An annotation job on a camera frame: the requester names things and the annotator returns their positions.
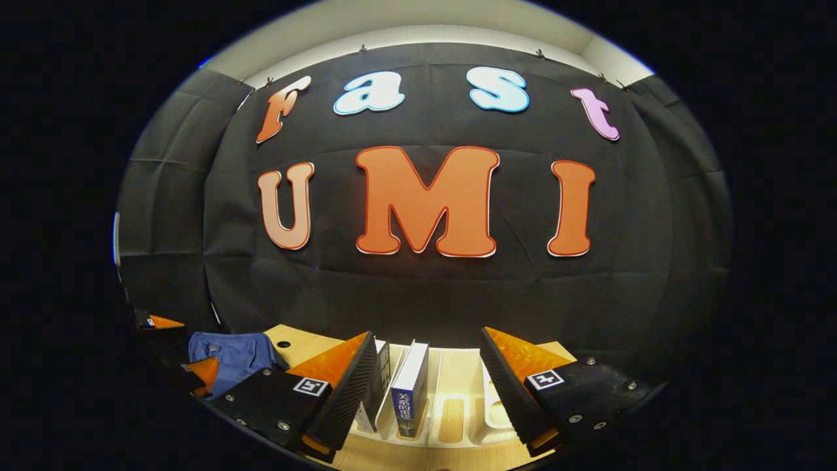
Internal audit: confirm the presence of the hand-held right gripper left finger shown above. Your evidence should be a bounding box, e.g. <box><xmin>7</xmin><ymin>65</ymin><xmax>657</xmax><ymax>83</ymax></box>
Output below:
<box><xmin>211</xmin><ymin>330</ymin><xmax>380</xmax><ymax>465</ymax></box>

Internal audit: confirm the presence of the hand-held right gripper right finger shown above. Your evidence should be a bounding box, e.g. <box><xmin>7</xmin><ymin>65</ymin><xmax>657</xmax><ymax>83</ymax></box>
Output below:
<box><xmin>480</xmin><ymin>326</ymin><xmax>669</xmax><ymax>459</ymax></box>

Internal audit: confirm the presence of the dark cover book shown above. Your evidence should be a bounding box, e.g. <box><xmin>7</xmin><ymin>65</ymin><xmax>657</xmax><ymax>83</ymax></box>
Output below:
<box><xmin>356</xmin><ymin>338</ymin><xmax>392</xmax><ymax>434</ymax></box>

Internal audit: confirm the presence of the blue schoolbag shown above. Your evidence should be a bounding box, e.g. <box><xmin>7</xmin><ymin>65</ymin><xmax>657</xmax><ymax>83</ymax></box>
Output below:
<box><xmin>188</xmin><ymin>332</ymin><xmax>290</xmax><ymax>401</ymax></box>

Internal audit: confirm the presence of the white bookshelf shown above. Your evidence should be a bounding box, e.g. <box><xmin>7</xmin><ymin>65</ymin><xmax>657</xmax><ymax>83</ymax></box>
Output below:
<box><xmin>350</xmin><ymin>340</ymin><xmax>524</xmax><ymax>452</ymax></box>

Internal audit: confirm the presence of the blue cover book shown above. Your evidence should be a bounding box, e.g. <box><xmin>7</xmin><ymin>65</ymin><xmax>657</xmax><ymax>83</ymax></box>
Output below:
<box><xmin>390</xmin><ymin>340</ymin><xmax>431</xmax><ymax>438</ymax></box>

